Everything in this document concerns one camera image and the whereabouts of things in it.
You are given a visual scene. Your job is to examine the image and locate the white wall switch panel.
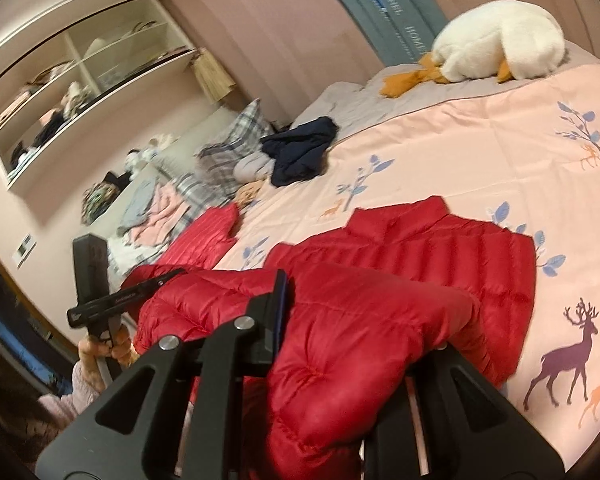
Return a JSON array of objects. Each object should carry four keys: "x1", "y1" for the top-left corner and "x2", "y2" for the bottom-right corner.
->
[{"x1": 12, "y1": 232, "x2": 37, "y2": 264}]

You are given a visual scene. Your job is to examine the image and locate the person's left hand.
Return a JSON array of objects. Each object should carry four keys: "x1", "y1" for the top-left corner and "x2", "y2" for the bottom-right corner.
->
[{"x1": 77, "y1": 327, "x2": 142, "y2": 386}]

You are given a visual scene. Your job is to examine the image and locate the coral pink down jacket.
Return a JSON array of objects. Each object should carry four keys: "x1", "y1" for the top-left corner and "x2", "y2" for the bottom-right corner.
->
[{"x1": 125, "y1": 203, "x2": 241, "y2": 306}]

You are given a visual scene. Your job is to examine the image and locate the light blue garment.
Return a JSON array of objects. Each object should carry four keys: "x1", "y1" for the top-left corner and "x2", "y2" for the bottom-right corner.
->
[{"x1": 121, "y1": 179, "x2": 157, "y2": 227}]

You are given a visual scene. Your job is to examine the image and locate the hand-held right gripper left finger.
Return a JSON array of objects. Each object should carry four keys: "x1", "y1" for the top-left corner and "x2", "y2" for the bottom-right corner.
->
[{"x1": 35, "y1": 269, "x2": 297, "y2": 480}]

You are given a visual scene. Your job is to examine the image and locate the grey folded cloth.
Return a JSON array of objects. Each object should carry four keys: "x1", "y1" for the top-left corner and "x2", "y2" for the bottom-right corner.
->
[{"x1": 232, "y1": 152, "x2": 276, "y2": 184}]

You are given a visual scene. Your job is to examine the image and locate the blue-grey curtain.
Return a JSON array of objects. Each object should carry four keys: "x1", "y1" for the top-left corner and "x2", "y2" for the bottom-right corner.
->
[{"x1": 306, "y1": 0, "x2": 434, "y2": 69}]

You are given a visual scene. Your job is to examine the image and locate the pink garment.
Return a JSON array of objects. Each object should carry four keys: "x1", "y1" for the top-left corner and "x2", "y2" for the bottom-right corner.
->
[{"x1": 129, "y1": 182, "x2": 190, "y2": 247}]

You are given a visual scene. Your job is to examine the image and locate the small white plush toys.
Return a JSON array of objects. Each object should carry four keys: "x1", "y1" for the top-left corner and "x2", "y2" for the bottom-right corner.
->
[{"x1": 124, "y1": 132, "x2": 179, "y2": 172}]

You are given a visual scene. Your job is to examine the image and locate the white goose plush toy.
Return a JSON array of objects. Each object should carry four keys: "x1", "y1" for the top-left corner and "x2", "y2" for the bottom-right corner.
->
[{"x1": 379, "y1": 0, "x2": 567, "y2": 99}]

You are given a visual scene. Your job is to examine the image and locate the navy blue jacket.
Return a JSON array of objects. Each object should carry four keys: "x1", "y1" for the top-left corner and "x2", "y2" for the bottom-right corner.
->
[{"x1": 261, "y1": 116, "x2": 340, "y2": 188}]

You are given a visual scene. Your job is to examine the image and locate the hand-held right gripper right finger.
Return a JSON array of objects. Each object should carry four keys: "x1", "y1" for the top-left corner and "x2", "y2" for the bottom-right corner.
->
[{"x1": 365, "y1": 344, "x2": 567, "y2": 480}]

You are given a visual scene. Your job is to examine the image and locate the white wall shelf unit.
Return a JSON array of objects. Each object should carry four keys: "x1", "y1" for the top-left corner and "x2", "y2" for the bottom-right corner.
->
[{"x1": 0, "y1": 0, "x2": 202, "y2": 195}]

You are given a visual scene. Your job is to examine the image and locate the patterned bag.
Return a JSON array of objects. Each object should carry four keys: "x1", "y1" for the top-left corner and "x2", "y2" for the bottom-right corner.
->
[{"x1": 82, "y1": 182, "x2": 119, "y2": 227}]

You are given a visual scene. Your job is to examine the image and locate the large plaid pillow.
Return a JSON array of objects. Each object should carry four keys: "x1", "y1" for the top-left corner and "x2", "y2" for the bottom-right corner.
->
[{"x1": 195, "y1": 99, "x2": 277, "y2": 196}]

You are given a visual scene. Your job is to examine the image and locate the person's left forearm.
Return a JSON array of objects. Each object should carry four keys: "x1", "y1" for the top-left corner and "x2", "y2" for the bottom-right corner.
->
[{"x1": 37, "y1": 360, "x2": 113, "y2": 425}]

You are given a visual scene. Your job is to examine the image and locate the red down jacket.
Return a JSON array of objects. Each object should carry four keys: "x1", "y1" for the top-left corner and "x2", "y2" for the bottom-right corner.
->
[{"x1": 132, "y1": 196, "x2": 538, "y2": 480}]

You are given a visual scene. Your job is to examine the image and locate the pink deer printed blanket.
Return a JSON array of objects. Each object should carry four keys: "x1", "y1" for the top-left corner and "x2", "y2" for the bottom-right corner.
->
[{"x1": 212, "y1": 67, "x2": 600, "y2": 476}]

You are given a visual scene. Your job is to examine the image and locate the small orange doll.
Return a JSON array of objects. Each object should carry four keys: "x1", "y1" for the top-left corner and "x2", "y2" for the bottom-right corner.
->
[{"x1": 234, "y1": 180, "x2": 264, "y2": 209}]

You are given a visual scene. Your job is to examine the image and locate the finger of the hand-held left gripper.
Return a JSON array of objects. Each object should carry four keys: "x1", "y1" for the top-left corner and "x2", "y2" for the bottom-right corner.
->
[{"x1": 130, "y1": 267, "x2": 187, "y2": 301}]

